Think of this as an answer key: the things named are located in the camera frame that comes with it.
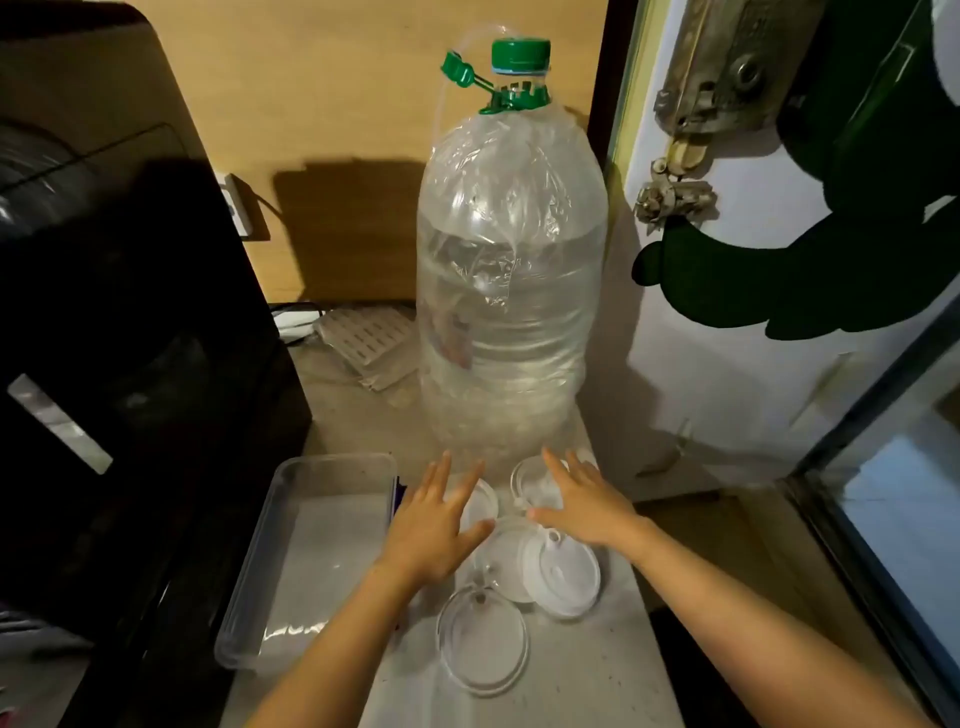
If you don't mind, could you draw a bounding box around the person's right hand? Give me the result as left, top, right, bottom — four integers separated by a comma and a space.
527, 447, 646, 560

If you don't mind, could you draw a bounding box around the person's left hand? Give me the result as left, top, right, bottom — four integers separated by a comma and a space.
372, 449, 498, 595

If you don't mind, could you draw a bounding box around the white spouted plastic lid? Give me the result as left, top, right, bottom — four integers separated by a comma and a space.
522, 527, 604, 621

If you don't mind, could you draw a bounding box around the clear rectangular plastic tray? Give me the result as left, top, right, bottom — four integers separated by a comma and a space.
214, 452, 406, 674

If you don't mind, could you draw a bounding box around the clear plastic lid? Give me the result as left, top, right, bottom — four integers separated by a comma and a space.
436, 573, 531, 699

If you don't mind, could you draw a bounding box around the person's left forearm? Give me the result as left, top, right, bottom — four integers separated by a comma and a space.
247, 562, 425, 728

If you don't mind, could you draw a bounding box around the person's right forearm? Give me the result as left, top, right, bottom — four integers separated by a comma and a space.
623, 515, 935, 728

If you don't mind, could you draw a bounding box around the white door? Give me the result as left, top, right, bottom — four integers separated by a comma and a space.
592, 0, 960, 504

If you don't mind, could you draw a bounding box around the large clear water bottle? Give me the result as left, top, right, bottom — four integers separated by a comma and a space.
414, 67, 610, 481

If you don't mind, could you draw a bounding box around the white power strip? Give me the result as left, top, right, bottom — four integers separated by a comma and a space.
271, 303, 331, 343

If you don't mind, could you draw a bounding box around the dark framed glass door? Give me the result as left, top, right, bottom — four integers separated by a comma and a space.
787, 299, 960, 721

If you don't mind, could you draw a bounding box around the small metal lock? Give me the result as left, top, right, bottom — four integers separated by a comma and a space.
633, 153, 718, 226

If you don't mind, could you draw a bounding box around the black coffee machine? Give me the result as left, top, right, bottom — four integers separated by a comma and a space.
0, 0, 313, 728

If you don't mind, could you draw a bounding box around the steel drip tray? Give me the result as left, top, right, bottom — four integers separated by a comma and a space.
0, 599, 99, 728

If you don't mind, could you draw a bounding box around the metal door latch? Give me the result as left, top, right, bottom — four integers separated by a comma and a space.
653, 0, 826, 136

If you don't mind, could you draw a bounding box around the green bottle cap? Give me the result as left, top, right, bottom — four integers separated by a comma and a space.
491, 37, 553, 76

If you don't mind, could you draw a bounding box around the white wall socket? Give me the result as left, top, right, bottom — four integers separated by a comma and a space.
215, 172, 260, 240

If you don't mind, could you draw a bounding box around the green bottle carry handle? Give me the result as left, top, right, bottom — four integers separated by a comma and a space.
440, 50, 553, 116

